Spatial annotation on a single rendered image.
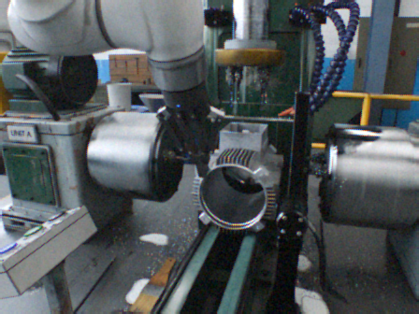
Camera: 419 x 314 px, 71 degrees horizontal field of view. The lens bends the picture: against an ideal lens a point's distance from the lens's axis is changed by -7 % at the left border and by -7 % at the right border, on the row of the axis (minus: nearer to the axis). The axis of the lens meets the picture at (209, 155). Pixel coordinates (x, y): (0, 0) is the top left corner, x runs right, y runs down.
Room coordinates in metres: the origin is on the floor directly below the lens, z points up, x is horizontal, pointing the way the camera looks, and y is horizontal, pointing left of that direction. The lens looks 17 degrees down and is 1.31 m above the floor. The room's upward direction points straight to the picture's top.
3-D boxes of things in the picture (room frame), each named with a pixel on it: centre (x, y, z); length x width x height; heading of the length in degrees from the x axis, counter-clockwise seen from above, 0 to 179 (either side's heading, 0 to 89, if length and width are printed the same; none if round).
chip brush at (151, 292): (0.60, 0.12, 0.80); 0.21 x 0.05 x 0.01; 166
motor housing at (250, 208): (0.73, -0.08, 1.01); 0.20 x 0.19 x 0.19; 163
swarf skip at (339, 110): (4.90, -1.92, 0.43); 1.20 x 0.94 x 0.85; 77
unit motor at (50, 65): (0.93, 0.53, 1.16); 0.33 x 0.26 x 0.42; 74
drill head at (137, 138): (0.88, 0.25, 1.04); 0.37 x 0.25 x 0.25; 74
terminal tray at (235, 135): (0.77, -0.09, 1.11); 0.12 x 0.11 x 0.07; 163
